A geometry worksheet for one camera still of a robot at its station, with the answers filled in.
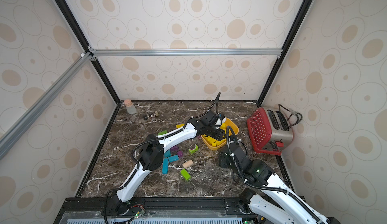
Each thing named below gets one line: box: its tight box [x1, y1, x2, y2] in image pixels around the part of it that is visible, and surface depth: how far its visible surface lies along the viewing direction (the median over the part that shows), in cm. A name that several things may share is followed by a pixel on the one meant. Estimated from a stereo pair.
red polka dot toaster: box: [246, 106, 294, 155], surface depth 88 cm
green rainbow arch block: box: [188, 144, 199, 155], surface depth 94 cm
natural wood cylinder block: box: [181, 159, 194, 169], surface depth 88 cm
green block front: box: [180, 168, 191, 181], surface depth 85 cm
